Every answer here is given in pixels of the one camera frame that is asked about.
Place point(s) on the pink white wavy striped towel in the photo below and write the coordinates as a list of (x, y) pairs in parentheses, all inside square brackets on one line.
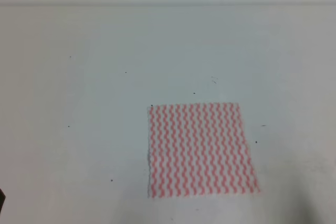
[(198, 149)]

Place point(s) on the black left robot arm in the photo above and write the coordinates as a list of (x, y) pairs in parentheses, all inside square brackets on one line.
[(2, 198)]

